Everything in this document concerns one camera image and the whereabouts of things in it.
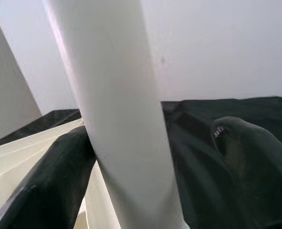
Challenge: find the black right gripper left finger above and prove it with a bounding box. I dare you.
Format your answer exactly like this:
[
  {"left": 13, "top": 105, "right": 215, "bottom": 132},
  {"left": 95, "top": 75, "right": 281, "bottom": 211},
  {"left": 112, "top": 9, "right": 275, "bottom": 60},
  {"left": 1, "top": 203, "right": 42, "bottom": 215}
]
[{"left": 0, "top": 125, "right": 98, "bottom": 229}]

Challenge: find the white plastic children table top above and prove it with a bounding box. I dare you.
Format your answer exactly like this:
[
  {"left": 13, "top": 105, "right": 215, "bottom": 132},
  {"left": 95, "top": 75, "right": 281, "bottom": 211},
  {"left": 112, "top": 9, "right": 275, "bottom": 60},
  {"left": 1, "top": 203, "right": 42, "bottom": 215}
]
[{"left": 0, "top": 118, "right": 122, "bottom": 229}]

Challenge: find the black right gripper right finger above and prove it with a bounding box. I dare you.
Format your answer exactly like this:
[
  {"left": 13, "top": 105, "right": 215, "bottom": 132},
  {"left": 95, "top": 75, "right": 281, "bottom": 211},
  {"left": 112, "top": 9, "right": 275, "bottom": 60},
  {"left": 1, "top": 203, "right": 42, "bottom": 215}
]
[{"left": 209, "top": 116, "right": 282, "bottom": 229}]

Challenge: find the black table cloth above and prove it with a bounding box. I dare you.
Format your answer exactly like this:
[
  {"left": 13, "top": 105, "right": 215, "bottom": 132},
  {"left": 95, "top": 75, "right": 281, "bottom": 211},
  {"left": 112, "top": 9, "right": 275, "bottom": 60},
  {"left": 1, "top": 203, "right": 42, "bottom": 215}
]
[{"left": 0, "top": 95, "right": 282, "bottom": 229}]

